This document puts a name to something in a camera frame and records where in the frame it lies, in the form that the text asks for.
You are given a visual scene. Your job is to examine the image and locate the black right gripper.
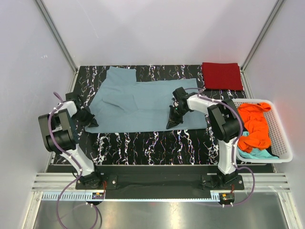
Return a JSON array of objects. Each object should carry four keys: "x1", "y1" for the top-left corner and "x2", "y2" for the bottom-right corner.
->
[{"x1": 167, "y1": 105, "x2": 189, "y2": 130}]

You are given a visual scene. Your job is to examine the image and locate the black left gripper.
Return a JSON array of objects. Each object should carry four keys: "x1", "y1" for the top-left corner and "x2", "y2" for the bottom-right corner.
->
[{"x1": 72, "y1": 107, "x2": 97, "y2": 128}]

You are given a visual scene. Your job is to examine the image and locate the light blue t-shirt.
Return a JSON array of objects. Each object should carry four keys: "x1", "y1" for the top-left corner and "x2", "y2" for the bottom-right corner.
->
[{"x1": 85, "y1": 66, "x2": 197, "y2": 134}]

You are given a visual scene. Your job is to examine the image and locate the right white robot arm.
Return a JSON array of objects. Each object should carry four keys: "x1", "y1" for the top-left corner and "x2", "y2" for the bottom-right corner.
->
[{"x1": 166, "y1": 87, "x2": 244, "y2": 189}]

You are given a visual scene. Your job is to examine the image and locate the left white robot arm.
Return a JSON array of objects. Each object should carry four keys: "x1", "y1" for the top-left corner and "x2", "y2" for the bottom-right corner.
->
[{"x1": 38, "y1": 92, "x2": 103, "y2": 189}]

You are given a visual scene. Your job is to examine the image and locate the folded red t-shirt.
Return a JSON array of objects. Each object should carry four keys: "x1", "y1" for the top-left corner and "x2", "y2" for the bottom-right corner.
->
[{"x1": 202, "y1": 62, "x2": 243, "y2": 91}]

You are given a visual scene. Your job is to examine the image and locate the orange t-shirt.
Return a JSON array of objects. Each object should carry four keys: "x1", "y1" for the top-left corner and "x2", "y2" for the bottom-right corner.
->
[{"x1": 238, "y1": 102, "x2": 272, "y2": 154}]

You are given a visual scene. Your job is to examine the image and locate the teal t-shirt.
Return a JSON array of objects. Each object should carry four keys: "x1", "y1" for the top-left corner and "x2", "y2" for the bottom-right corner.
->
[{"x1": 238, "y1": 132, "x2": 278, "y2": 159}]

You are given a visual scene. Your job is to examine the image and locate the white plastic laundry basket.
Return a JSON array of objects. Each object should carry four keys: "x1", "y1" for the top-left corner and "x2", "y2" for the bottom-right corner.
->
[{"x1": 233, "y1": 98, "x2": 293, "y2": 164}]

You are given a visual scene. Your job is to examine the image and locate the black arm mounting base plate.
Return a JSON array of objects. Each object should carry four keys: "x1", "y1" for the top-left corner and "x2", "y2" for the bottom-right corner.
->
[{"x1": 75, "y1": 164, "x2": 245, "y2": 200}]

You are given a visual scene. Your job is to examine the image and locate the aluminium frame rail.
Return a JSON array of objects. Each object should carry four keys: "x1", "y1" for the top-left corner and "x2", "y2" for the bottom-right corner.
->
[{"x1": 242, "y1": 173, "x2": 290, "y2": 192}]

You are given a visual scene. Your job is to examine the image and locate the right aluminium corner post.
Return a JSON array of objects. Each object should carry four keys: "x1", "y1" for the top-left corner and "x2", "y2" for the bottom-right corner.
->
[{"x1": 240, "y1": 0, "x2": 285, "y2": 73}]

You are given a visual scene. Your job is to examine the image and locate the aluminium corner post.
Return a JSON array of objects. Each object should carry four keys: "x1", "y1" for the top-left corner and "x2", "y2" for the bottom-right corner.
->
[
  {"x1": 240, "y1": 0, "x2": 285, "y2": 73},
  {"x1": 34, "y1": 0, "x2": 78, "y2": 73}
]

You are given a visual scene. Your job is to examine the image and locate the left aluminium corner post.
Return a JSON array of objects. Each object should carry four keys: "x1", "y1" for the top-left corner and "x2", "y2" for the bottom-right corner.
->
[{"x1": 34, "y1": 0, "x2": 78, "y2": 73}]

